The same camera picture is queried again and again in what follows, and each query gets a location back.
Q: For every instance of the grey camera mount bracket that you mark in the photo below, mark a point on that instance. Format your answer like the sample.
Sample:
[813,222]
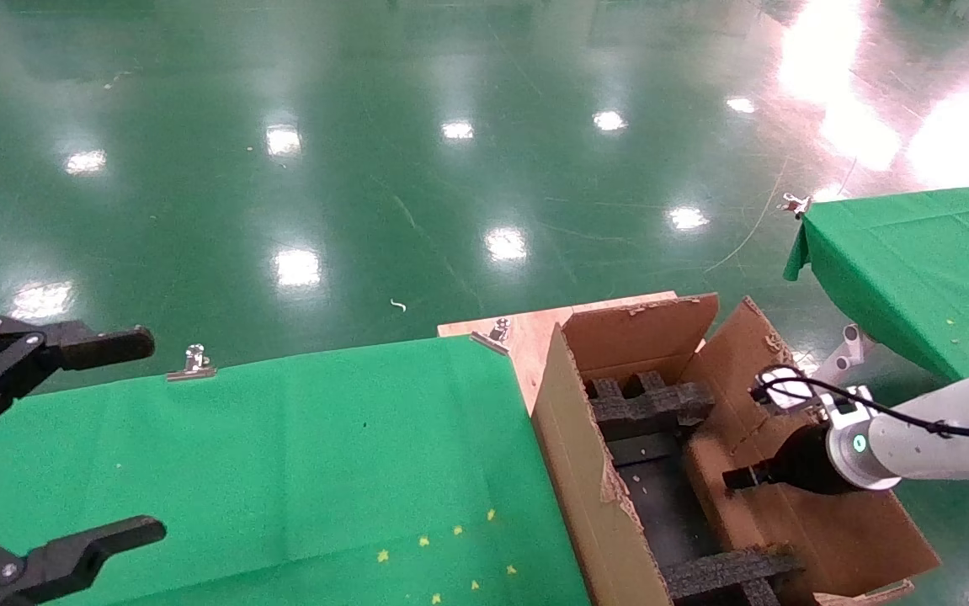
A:
[844,404]

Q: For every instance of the large green table cloth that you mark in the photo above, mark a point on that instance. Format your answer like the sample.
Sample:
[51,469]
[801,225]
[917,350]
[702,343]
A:
[282,454]

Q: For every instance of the small white floor scrap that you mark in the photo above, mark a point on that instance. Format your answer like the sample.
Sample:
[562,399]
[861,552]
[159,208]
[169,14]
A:
[398,305]

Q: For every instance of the large open brown carton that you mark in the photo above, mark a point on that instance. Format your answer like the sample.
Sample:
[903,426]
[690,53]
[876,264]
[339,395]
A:
[585,471]

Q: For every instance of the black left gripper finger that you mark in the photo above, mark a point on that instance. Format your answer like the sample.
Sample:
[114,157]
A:
[71,560]
[97,345]

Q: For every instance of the green cloth with folded corner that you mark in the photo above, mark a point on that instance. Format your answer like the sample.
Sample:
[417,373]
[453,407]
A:
[913,252]

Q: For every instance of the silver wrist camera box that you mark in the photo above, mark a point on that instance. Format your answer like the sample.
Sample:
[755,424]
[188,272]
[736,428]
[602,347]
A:
[783,377]

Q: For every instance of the white table leg bracket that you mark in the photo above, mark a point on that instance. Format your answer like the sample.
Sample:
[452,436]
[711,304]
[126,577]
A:
[850,341]

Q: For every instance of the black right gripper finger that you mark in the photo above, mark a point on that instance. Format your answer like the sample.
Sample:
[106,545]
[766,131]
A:
[745,480]

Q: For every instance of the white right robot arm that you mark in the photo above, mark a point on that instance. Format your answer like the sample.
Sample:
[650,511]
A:
[955,429]

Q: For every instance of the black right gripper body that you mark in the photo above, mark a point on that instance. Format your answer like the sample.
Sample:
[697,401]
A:
[804,463]

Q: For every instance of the silver metal clip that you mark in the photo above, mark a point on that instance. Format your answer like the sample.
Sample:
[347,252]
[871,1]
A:
[795,204]
[191,364]
[491,340]

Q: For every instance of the plywood table board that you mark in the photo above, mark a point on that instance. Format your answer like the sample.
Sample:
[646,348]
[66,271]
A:
[526,332]

